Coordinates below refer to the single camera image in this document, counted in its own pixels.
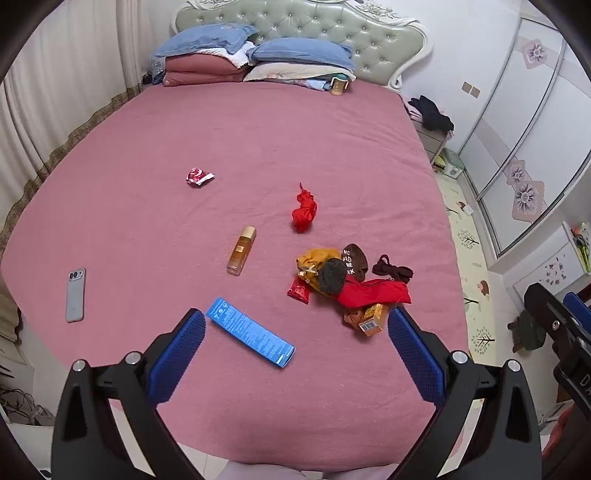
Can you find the red snack packet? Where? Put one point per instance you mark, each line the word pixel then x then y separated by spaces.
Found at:
pixel 300 290

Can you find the blue pillow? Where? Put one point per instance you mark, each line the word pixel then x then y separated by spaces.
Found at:
pixel 203 39
pixel 300 53

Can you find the red sock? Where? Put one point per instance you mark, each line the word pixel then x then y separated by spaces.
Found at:
pixel 302 214

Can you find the small white box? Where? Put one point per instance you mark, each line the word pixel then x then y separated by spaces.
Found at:
pixel 466 208

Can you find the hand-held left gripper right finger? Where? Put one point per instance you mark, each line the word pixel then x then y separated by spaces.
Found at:
pixel 415 355

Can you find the red and white candy wrapper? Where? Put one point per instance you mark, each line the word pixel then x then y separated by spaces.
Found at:
pixel 196 175

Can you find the pink pillow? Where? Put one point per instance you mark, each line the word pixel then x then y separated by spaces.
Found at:
pixel 198 71

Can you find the red fabric pouch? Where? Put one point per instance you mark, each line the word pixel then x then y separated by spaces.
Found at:
pixel 369 293

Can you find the dark green bag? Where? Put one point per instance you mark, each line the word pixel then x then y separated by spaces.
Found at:
pixel 528 330

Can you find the white curtain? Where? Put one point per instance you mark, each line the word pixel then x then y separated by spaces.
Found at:
pixel 60 83

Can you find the white lace cloth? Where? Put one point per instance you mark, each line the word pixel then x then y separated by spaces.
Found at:
pixel 235 53

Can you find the small brown jar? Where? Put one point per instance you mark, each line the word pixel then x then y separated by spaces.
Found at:
pixel 338 86

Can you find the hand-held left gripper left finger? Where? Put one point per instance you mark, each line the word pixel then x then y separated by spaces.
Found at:
pixel 180 355

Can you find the blue cardboard box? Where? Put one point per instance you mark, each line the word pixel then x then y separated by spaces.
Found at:
pixel 249 330

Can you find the white nightstand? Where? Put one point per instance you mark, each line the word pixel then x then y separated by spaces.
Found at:
pixel 434 143

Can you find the cartoon tree play mat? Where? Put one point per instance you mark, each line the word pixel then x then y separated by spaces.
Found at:
pixel 480 267

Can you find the green tufted headboard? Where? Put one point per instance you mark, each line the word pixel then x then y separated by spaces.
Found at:
pixel 323 25

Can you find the orange-brown sock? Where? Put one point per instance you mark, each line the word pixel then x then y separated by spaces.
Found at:
pixel 352 317

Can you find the amber lotion bottle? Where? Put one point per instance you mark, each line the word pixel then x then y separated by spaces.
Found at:
pixel 240 254

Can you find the dark grey sock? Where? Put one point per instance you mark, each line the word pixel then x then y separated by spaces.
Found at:
pixel 332 277

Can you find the grey smartphone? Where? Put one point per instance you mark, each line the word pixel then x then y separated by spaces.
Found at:
pixel 75 297

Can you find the brown printed sock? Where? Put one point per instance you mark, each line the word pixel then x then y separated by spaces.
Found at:
pixel 355 261

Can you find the white cabinet with stickers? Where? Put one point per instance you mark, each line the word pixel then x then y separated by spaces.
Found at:
pixel 549 272

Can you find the mustard yellow sock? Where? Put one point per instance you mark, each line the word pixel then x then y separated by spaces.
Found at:
pixel 316 258

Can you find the black clothes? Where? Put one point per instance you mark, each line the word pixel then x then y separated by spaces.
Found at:
pixel 431 113

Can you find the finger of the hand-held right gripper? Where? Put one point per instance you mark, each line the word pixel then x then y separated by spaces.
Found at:
pixel 549 314
pixel 579 310

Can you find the gold cosmetics box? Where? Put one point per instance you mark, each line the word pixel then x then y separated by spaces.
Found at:
pixel 371 323

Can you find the white floral pillow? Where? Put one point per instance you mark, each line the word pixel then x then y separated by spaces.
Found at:
pixel 286 73

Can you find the white wardrobe with floral doors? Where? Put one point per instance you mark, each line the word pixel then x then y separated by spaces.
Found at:
pixel 531 138

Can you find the wall switches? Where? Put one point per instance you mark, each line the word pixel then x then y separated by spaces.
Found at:
pixel 471 89

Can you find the light green bin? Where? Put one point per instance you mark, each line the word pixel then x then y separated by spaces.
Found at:
pixel 451 164

